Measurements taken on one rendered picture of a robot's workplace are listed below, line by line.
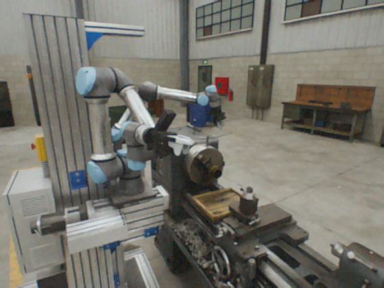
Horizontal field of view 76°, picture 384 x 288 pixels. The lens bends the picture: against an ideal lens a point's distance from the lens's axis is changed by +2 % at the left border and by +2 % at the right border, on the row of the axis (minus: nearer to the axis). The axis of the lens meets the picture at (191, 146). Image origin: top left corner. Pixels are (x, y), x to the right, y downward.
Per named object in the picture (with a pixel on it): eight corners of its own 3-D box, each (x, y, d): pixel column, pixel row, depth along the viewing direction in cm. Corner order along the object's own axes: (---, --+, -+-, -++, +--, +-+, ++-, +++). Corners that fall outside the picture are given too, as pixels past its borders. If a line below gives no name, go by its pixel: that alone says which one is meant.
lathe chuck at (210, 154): (182, 183, 195) (186, 145, 187) (215, 180, 210) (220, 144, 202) (188, 188, 187) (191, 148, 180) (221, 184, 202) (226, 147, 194)
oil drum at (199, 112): (186, 125, 877) (186, 99, 852) (199, 123, 910) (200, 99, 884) (196, 127, 831) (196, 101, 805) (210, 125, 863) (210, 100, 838)
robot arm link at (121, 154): (145, 173, 133) (144, 149, 130) (124, 180, 124) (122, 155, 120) (132, 167, 141) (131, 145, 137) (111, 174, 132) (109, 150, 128)
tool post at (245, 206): (238, 210, 142) (239, 194, 140) (248, 207, 146) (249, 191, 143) (247, 216, 136) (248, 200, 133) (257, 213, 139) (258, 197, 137)
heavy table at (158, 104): (140, 112, 1141) (139, 90, 1112) (149, 112, 1165) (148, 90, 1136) (157, 117, 1015) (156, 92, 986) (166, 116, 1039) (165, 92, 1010)
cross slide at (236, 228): (217, 226, 143) (217, 219, 142) (271, 208, 162) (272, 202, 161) (234, 243, 129) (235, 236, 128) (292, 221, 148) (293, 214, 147)
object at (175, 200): (151, 239, 274) (147, 166, 249) (189, 227, 295) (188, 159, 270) (172, 278, 223) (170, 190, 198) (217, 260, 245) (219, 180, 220)
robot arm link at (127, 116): (103, 140, 179) (144, 77, 169) (107, 135, 193) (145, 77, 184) (117, 149, 182) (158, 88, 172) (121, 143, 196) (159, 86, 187)
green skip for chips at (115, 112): (100, 137, 706) (97, 108, 682) (129, 132, 772) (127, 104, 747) (126, 146, 618) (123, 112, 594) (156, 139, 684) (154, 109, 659)
